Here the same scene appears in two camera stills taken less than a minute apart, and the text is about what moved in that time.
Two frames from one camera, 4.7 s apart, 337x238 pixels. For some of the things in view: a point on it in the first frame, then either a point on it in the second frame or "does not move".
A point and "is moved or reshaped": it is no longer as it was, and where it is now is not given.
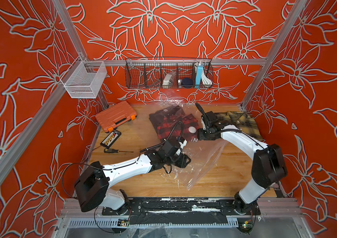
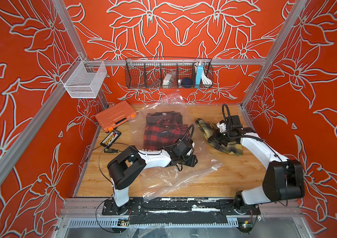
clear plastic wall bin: x=84 y=79 does not move
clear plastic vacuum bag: x=205 y=153 is moved or reshaped
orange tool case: x=116 y=115 does not move
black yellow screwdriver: x=115 y=150 does not move
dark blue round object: x=187 y=83 does not move
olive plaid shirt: x=242 y=121 → x=207 y=128
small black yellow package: x=111 y=139 does not move
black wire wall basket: x=169 y=73 does not move
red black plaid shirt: x=176 y=126 → x=157 y=136
